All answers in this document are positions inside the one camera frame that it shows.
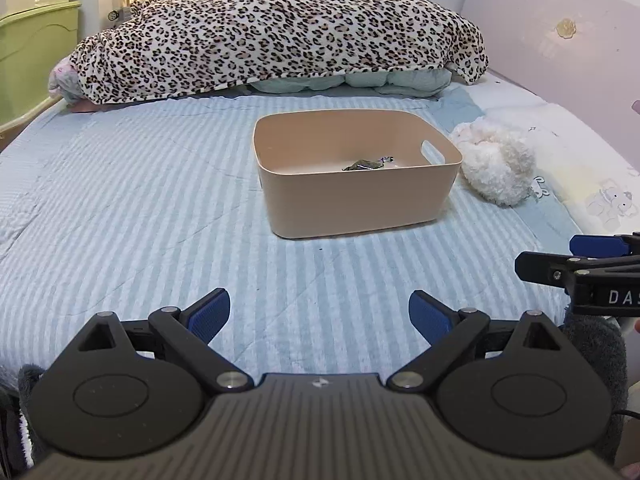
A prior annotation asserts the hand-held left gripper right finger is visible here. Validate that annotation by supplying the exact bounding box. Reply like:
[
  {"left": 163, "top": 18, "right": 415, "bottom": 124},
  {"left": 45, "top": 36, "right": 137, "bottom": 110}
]
[{"left": 385, "top": 290, "right": 576, "bottom": 392}]

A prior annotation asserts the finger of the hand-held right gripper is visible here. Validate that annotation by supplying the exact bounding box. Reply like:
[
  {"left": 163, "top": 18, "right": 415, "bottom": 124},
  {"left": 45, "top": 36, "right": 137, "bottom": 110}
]
[
  {"left": 569, "top": 233, "right": 640, "bottom": 259},
  {"left": 514, "top": 251, "right": 598, "bottom": 292}
]

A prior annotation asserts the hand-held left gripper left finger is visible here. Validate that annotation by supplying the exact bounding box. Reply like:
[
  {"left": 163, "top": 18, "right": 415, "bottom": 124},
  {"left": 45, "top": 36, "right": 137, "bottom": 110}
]
[{"left": 44, "top": 288, "right": 256, "bottom": 394}]

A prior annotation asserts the beige plastic storage bin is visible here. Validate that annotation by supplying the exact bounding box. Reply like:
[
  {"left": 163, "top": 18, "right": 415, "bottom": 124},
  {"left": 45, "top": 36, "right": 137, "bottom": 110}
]
[{"left": 252, "top": 111, "right": 463, "bottom": 239}]

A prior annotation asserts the green plant sprig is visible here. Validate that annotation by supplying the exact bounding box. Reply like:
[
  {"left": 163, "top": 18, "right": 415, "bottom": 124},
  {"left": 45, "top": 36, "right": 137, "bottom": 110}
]
[{"left": 342, "top": 156, "right": 397, "bottom": 172}]

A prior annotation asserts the person's right forearm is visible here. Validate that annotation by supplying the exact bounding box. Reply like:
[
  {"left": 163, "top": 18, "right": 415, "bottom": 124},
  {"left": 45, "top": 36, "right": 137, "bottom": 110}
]
[{"left": 559, "top": 305, "right": 630, "bottom": 466}]

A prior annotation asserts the person's left forearm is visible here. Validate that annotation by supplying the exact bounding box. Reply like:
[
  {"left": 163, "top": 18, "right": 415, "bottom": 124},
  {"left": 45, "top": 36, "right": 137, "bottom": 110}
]
[{"left": 0, "top": 365, "right": 48, "bottom": 478}]

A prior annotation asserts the white printed pillow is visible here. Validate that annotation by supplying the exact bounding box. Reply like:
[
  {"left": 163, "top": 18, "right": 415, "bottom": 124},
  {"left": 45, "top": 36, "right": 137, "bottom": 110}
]
[{"left": 477, "top": 71, "right": 640, "bottom": 237}]

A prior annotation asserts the blue striped bed sheet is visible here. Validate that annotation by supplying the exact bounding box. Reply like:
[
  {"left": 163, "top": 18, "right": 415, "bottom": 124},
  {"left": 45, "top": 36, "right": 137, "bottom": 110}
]
[{"left": 0, "top": 82, "right": 601, "bottom": 378}]

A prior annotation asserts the white plush toy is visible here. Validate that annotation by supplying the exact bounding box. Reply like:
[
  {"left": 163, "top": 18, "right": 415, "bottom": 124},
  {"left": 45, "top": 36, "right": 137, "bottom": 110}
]
[{"left": 451, "top": 116, "right": 536, "bottom": 206}]

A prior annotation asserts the light green quilt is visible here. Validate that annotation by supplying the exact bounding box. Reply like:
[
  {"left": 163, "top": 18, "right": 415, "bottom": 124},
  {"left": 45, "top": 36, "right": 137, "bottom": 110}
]
[{"left": 245, "top": 67, "right": 453, "bottom": 97}]

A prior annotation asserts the pink headboard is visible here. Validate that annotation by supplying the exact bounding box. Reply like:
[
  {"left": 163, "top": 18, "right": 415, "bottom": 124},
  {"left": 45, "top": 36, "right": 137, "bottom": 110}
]
[{"left": 460, "top": 0, "right": 640, "bottom": 181}]

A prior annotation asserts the pink and grey cloth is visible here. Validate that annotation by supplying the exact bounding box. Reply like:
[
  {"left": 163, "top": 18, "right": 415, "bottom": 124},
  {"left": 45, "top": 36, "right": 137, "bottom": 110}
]
[{"left": 48, "top": 57, "right": 82, "bottom": 102}]

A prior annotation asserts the leopard print blanket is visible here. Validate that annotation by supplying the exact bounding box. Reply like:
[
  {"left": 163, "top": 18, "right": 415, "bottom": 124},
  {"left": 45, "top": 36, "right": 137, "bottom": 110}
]
[{"left": 67, "top": 0, "right": 489, "bottom": 107}]

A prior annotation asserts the green cabinet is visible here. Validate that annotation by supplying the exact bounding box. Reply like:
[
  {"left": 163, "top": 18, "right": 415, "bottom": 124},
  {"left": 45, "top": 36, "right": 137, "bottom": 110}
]
[{"left": 0, "top": 1, "right": 83, "bottom": 133}]

